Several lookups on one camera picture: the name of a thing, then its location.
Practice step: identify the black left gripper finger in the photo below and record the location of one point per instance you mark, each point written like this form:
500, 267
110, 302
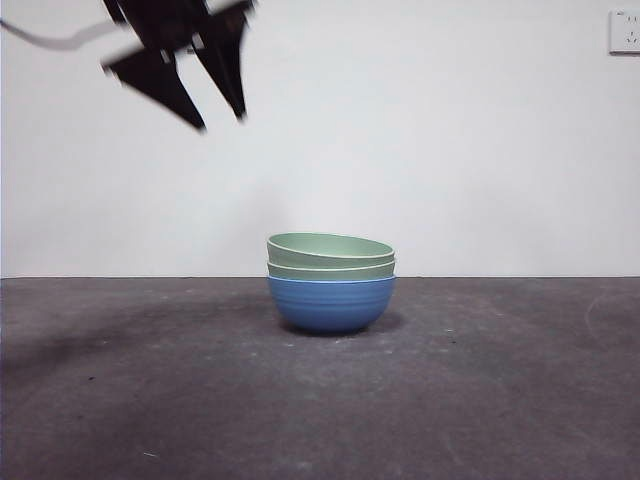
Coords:
227, 60
160, 82

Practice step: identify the pale green ribbed bowl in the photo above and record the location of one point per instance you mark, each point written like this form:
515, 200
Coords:
330, 250
330, 274

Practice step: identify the white wall socket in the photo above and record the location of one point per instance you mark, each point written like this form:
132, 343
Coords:
627, 32

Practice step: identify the blue ribbed bowl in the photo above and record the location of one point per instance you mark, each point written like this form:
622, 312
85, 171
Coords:
332, 305

